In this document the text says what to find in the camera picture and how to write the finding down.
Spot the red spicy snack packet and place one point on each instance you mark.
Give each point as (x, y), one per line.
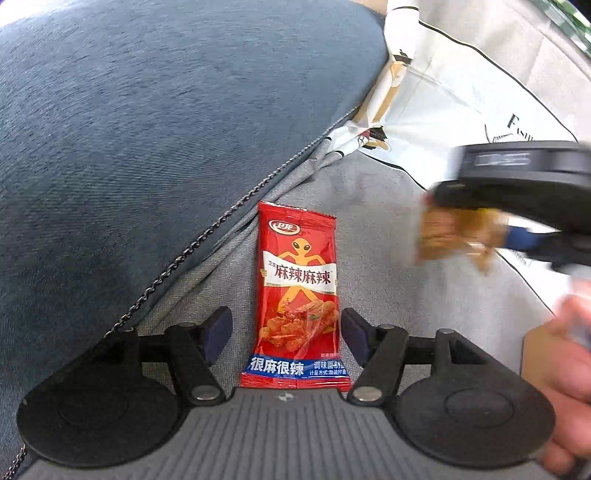
(298, 334)

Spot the dark blue sofa cushion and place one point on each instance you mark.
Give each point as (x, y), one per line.
(128, 128)

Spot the person's right hand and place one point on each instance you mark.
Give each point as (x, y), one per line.
(566, 383)

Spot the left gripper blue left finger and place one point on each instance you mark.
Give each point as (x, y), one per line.
(214, 333)

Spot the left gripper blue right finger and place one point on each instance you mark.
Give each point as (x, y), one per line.
(362, 338)

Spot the brown cardboard box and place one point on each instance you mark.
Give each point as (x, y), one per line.
(537, 347)

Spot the clear bag of fried snacks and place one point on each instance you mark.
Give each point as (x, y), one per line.
(448, 232)

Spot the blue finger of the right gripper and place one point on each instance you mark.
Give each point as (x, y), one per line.
(522, 240)

